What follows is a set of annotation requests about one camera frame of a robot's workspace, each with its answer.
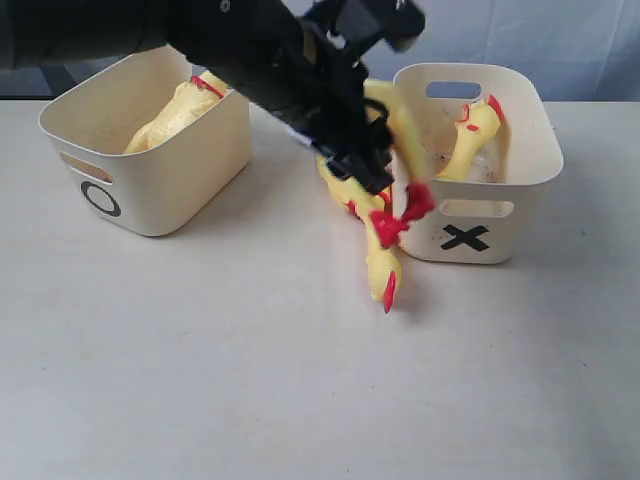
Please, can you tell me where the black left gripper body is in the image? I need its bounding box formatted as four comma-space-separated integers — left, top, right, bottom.
269, 1, 426, 158

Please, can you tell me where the headless yellow rubber chicken body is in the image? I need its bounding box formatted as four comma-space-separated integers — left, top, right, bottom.
364, 79, 436, 248

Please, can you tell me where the whole yellow rubber chicken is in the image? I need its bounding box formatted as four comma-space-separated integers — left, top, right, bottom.
316, 155, 408, 313

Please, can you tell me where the yellow rubber chicken head part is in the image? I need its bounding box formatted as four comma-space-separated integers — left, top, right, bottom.
436, 95, 505, 182

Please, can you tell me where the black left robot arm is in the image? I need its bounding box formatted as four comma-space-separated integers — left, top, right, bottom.
1, 0, 426, 194

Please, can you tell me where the white bin marked X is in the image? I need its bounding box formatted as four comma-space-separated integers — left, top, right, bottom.
394, 63, 564, 264

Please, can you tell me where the white bin marked O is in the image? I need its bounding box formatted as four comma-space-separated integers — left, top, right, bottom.
39, 47, 251, 237

